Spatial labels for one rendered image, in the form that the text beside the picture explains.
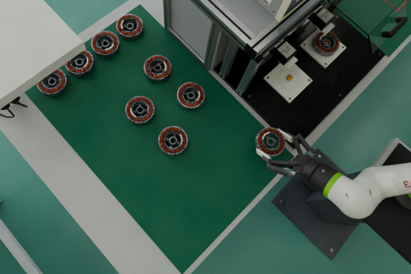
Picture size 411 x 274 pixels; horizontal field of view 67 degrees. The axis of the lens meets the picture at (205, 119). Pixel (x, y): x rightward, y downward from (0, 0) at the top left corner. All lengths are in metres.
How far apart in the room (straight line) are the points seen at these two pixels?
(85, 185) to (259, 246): 1.15
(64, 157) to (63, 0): 1.52
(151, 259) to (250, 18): 0.88
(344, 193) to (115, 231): 0.78
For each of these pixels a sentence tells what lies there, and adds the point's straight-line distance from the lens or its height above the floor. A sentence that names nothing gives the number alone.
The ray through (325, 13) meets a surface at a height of 0.92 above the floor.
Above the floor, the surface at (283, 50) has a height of 0.92.
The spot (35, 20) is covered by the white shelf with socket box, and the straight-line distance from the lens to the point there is 0.97.
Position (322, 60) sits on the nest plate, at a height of 0.78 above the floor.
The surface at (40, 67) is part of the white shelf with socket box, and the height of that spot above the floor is 1.20.
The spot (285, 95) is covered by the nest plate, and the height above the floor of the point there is 0.78.
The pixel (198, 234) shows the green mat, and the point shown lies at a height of 0.75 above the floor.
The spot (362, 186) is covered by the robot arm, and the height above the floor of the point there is 1.03.
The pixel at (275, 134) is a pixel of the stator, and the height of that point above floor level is 0.83.
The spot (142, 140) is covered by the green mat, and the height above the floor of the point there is 0.75.
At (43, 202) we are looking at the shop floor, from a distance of 2.09.
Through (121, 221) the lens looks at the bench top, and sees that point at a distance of 1.21.
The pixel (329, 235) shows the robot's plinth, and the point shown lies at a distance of 2.15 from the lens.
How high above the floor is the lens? 1.94
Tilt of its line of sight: 72 degrees down
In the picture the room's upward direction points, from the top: 18 degrees clockwise
